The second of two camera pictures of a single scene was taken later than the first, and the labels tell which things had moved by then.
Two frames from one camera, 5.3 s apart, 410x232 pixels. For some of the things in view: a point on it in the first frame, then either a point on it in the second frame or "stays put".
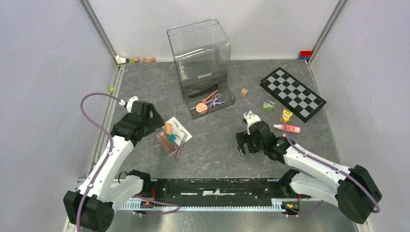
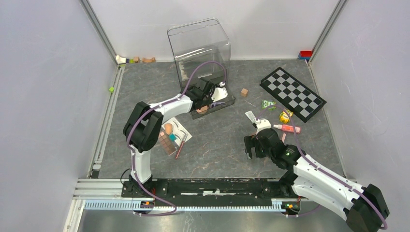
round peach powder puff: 201,108 stays put
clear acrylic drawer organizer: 201,52 stays put
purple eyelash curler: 215,103 stays put
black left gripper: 156,122 to 210,95
